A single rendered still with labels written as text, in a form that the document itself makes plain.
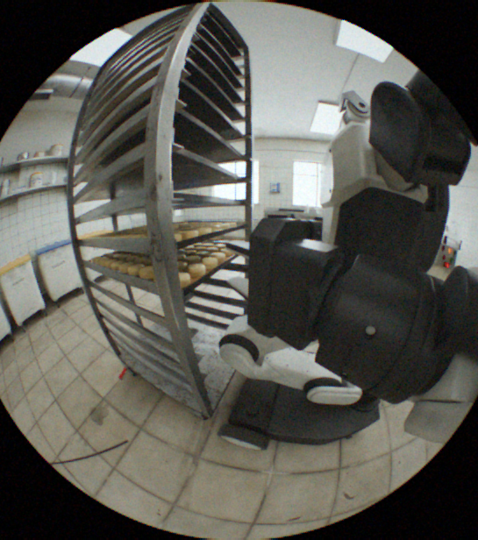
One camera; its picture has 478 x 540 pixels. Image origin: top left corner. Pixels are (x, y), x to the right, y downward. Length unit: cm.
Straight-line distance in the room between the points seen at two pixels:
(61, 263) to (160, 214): 220
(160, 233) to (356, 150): 32
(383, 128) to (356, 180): 9
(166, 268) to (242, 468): 80
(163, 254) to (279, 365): 49
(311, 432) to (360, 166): 76
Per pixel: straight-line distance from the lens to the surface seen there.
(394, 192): 31
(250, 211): 63
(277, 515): 90
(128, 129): 42
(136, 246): 35
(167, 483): 89
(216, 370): 82
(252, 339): 50
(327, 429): 75
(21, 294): 236
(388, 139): 25
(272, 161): 472
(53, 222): 304
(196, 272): 38
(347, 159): 30
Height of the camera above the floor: 83
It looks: 21 degrees down
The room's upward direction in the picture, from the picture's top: straight up
